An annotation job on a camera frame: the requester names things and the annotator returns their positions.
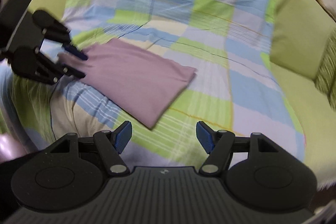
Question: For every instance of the purple garment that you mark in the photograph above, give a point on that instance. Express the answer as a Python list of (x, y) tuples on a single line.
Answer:
[(136, 77)]

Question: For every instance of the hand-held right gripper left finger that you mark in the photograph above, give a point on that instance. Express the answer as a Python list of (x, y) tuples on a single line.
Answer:
[(123, 136)]

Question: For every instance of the green covered sofa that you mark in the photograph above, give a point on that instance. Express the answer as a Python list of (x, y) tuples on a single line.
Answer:
[(296, 56)]

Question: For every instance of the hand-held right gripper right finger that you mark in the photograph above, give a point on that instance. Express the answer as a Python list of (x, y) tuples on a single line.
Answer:
[(205, 136)]

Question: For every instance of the plaid blue green blanket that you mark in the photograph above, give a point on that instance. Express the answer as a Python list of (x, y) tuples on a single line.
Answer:
[(183, 29)]

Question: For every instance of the striped green cushion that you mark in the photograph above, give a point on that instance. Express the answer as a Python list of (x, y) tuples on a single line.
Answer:
[(326, 74)]

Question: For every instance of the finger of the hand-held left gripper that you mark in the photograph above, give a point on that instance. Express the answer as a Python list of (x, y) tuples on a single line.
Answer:
[(74, 72), (72, 50)]

